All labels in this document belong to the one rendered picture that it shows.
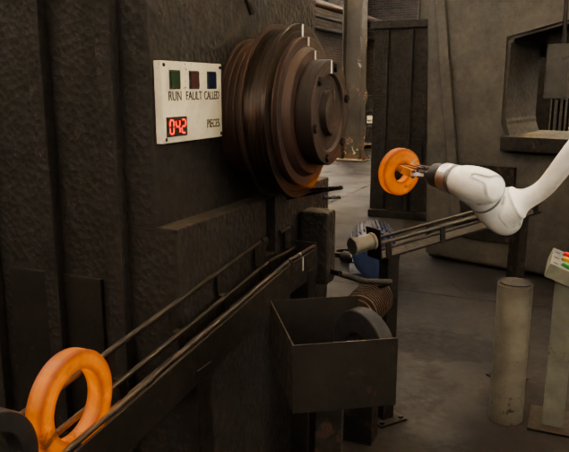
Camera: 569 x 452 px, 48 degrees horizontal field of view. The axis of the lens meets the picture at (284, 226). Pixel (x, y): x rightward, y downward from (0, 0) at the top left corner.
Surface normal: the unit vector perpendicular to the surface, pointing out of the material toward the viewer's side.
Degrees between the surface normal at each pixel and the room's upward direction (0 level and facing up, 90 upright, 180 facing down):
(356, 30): 90
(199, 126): 90
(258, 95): 78
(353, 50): 90
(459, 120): 90
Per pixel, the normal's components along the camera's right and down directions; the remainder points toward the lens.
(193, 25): 0.91, 0.09
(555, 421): -0.41, 0.19
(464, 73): -0.62, 0.16
